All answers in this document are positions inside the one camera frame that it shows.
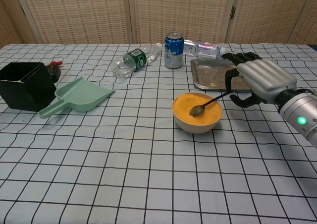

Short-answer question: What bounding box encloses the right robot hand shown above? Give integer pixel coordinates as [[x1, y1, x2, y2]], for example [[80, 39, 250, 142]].
[[221, 52, 297, 109]]

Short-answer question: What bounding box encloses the black spoon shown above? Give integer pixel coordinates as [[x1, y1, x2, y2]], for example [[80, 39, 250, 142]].
[[189, 91, 232, 117]]

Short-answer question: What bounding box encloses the metal tray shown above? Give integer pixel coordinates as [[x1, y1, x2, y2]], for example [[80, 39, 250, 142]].
[[190, 58, 280, 93]]

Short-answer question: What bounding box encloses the white bowl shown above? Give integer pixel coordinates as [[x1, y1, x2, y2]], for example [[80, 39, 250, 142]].
[[172, 92, 223, 135]]

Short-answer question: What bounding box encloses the clear bottle with pink label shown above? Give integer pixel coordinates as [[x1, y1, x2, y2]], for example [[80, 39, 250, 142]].
[[183, 39, 226, 59]]

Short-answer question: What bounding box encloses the blue soda can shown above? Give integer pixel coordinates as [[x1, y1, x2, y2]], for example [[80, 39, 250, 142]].
[[164, 31, 185, 69]]

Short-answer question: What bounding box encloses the clear bottle with green label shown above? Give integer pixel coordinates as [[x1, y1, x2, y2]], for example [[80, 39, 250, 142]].
[[110, 42, 162, 79]]

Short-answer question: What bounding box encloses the blue checked tablecloth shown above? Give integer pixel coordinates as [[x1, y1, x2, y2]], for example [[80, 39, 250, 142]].
[[0, 42, 317, 224]]

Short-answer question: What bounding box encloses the green plastic dustpan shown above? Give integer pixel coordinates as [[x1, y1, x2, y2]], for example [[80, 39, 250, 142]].
[[38, 76, 116, 118]]

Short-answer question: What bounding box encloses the woven folding screen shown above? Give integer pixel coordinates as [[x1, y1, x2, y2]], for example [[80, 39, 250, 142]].
[[0, 0, 317, 49]]

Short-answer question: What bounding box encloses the dark bottle with red cap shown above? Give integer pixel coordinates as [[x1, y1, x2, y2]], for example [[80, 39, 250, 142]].
[[46, 59, 62, 83]]

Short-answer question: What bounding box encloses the black square box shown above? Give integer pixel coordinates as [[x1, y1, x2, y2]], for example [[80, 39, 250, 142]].
[[0, 61, 57, 112]]

